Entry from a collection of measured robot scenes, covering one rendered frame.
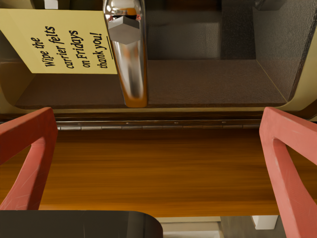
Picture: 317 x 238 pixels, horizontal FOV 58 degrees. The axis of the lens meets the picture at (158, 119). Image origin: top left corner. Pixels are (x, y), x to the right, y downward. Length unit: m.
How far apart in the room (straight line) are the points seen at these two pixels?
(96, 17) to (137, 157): 0.26
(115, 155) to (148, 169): 0.06
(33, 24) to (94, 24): 0.04
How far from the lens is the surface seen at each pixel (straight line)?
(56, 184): 0.39
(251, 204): 0.38
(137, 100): 0.17
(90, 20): 0.19
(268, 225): 0.66
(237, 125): 0.39
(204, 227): 1.30
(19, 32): 0.22
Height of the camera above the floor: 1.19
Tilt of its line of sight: 1 degrees down
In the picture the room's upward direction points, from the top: 91 degrees counter-clockwise
